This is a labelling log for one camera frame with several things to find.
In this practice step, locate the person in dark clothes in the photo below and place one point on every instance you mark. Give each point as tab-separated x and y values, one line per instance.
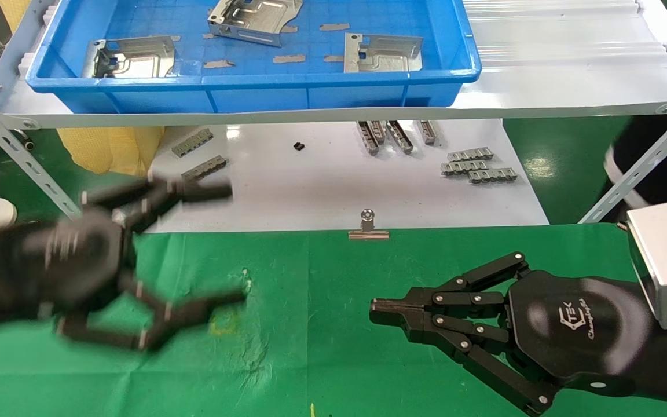
634	145

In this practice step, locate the blue plastic bin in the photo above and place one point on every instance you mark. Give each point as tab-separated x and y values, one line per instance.
252	98

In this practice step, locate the stamped metal bracket part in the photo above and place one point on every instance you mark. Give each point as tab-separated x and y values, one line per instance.
385	55
252	26
136	61

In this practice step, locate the yellow woven sack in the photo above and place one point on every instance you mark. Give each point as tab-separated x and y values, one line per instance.
107	150

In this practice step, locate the white lower board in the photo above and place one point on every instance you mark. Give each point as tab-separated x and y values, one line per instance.
322	185

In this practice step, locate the white round disc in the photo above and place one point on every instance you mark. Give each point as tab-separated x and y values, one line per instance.
2	213

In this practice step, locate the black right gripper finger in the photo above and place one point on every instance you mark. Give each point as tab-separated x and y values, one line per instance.
403	306

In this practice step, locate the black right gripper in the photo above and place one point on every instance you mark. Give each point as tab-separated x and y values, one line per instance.
576	330

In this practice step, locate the white shelf panel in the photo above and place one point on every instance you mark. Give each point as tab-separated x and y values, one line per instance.
542	95

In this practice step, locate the perforated metal rack strut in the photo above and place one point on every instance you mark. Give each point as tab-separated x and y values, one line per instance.
640	171
32	168

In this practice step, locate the silver binder clip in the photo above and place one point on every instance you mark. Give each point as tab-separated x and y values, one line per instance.
368	234

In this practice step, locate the white corrugated plastic sheet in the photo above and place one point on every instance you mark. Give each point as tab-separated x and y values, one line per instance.
559	46

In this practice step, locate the green cloth mat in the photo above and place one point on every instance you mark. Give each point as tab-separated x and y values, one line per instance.
339	347

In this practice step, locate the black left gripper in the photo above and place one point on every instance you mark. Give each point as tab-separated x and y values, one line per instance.
61	260

